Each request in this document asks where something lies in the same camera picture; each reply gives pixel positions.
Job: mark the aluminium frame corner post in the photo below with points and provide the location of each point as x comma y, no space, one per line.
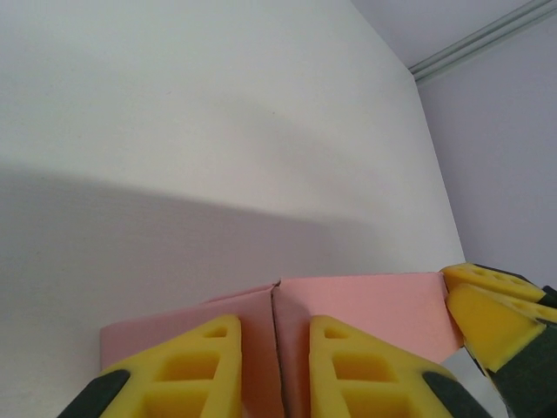
478,41

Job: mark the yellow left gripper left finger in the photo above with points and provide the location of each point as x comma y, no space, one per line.
217,348

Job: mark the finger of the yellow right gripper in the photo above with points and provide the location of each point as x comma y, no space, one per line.
491,331
474,274

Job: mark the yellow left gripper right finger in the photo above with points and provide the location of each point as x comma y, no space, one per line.
324,361

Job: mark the pink paper box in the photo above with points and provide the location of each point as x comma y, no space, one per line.
370,305

